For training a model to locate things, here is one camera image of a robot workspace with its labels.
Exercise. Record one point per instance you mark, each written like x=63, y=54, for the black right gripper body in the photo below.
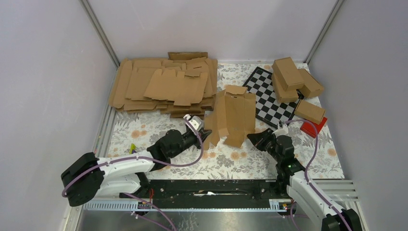
x=280, y=156

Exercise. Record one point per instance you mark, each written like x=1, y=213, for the aluminium frame rail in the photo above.
x=338, y=190

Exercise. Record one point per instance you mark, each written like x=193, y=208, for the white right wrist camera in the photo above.
x=283, y=130

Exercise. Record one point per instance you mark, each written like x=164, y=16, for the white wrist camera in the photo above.
x=193, y=122
x=283, y=130

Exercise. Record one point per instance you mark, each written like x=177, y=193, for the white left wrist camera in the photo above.
x=193, y=122

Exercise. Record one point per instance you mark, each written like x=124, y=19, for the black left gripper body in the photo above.
x=188, y=141

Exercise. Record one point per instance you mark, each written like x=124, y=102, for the cardboard box on red block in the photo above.
x=309, y=112

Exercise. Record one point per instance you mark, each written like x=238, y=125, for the red flat block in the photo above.
x=312, y=129

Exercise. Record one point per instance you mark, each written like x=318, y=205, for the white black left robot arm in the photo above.
x=90, y=176

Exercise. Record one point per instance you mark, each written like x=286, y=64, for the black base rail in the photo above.
x=211, y=194

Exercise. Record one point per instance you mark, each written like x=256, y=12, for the stack of flat cardboard sheets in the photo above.
x=182, y=83

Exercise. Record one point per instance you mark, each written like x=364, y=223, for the floral patterned tablecloth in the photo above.
x=221, y=161

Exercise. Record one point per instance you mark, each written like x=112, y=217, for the black white chessboard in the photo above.
x=268, y=109

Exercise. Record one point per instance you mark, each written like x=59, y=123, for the cardboard box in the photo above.
x=283, y=96
x=311, y=88
x=309, y=112
x=288, y=74
x=233, y=117

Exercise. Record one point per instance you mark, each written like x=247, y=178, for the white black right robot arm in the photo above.
x=293, y=181

